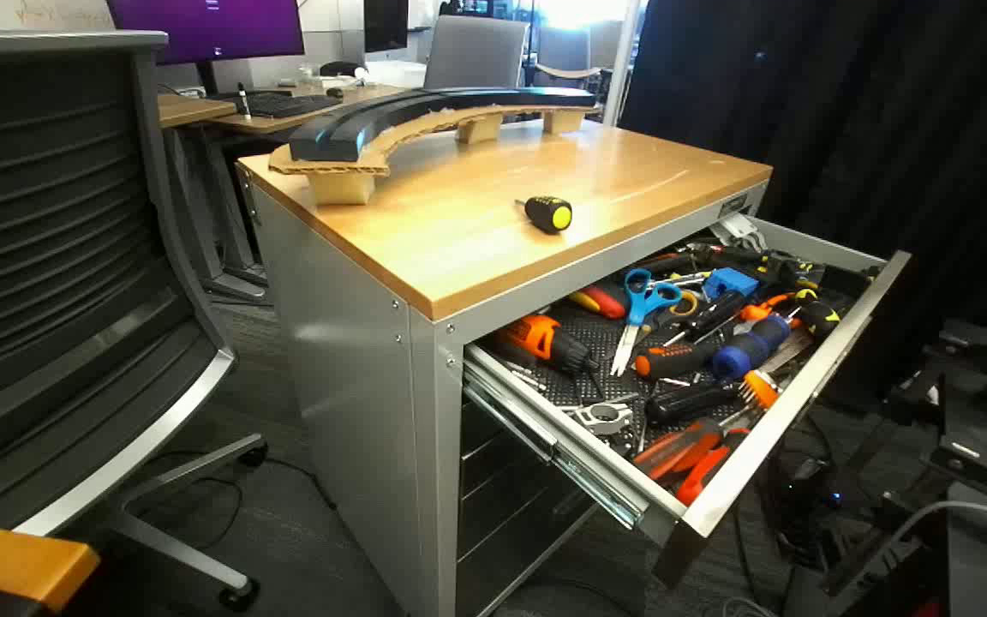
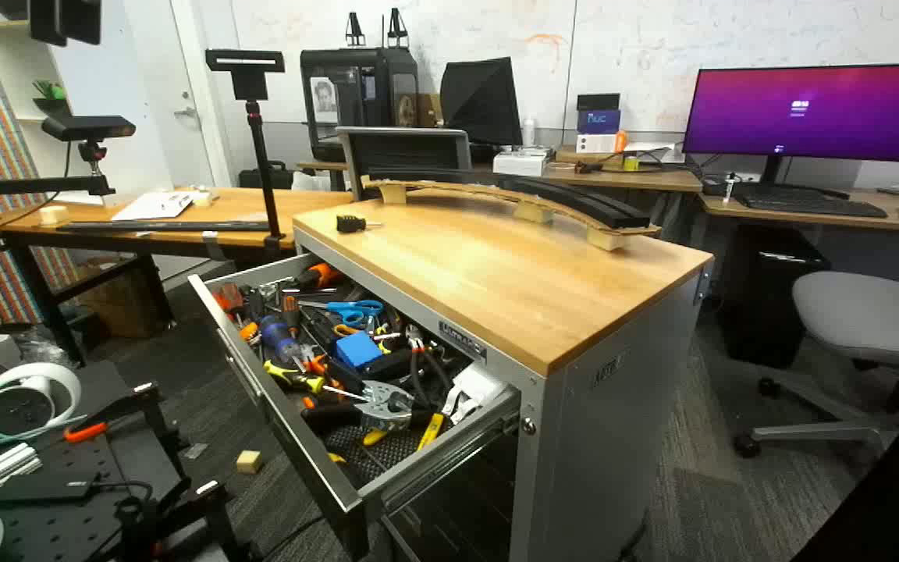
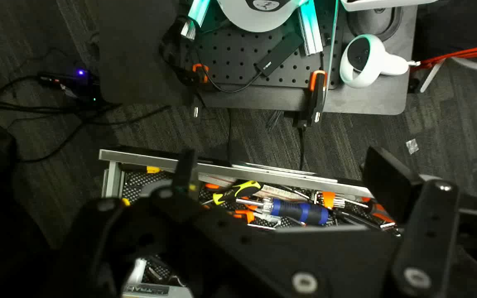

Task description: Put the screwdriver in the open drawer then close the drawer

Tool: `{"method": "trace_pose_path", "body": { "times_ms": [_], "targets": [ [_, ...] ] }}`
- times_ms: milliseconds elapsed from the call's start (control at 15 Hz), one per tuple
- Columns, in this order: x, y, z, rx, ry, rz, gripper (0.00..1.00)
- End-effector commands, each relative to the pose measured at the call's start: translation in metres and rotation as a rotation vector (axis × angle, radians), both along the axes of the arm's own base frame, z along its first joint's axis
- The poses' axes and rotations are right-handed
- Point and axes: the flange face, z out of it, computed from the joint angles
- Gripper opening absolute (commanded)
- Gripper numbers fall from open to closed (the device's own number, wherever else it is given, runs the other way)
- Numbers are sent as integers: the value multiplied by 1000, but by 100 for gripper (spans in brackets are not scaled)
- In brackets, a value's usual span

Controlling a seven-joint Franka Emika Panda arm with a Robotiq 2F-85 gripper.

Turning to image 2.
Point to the white plastic tool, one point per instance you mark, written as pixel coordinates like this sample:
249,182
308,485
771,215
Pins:
471,392

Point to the blue and white carton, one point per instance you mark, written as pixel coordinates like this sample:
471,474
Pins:
596,118

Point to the purple screen computer monitor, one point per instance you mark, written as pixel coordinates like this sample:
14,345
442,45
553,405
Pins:
812,111

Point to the black stereo camera on clamp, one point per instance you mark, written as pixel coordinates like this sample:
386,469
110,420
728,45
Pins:
88,127

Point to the yellow small object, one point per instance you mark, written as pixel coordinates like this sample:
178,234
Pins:
627,163

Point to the small white box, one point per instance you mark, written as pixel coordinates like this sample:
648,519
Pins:
518,163

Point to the black antenna stand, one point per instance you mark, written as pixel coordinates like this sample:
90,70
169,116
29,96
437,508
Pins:
353,30
398,26

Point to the silver locking pliers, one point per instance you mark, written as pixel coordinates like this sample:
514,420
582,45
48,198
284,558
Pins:
382,401

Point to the black perforated cart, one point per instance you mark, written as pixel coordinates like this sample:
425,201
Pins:
84,500

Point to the small wooden block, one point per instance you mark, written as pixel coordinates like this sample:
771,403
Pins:
249,461

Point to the black horizontal clamp bar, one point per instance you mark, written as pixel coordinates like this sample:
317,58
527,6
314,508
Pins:
29,185

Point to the black computer keyboard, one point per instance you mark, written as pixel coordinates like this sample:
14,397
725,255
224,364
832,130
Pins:
807,201

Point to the curved wooden bow piece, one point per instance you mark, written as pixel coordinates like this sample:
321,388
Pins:
532,205

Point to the grey tool cabinet wooden top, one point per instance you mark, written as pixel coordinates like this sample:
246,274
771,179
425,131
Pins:
532,300

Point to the black stereo camera on pole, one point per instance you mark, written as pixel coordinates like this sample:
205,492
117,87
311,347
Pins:
244,62

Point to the black monitor seen from behind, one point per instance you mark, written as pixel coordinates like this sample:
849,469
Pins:
480,96

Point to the wooden desk with monitor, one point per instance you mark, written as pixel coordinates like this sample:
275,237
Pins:
834,218

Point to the grey metal cabinet drawer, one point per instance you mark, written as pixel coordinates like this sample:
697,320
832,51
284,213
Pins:
294,439

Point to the long wooden back desk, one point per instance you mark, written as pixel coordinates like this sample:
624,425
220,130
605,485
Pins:
574,179

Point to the white paper booklet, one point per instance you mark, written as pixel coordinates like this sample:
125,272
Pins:
161,205

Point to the light blue plastic clamp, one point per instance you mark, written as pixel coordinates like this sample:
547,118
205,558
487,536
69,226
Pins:
353,309

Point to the grey office chair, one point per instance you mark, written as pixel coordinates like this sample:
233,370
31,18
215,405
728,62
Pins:
866,323

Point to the black wall mounted screen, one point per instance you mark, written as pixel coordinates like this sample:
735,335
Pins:
62,18

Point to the black computer tower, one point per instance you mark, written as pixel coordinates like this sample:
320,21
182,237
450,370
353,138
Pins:
771,296

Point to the curved black bar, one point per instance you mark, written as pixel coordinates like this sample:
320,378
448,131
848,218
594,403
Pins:
585,205

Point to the wooden workbench with black legs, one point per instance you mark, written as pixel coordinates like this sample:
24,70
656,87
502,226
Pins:
84,222

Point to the blue rectangular box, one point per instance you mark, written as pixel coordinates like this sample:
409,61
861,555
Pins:
358,349

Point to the black computer case with picture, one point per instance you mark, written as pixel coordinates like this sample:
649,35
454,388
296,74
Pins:
360,96

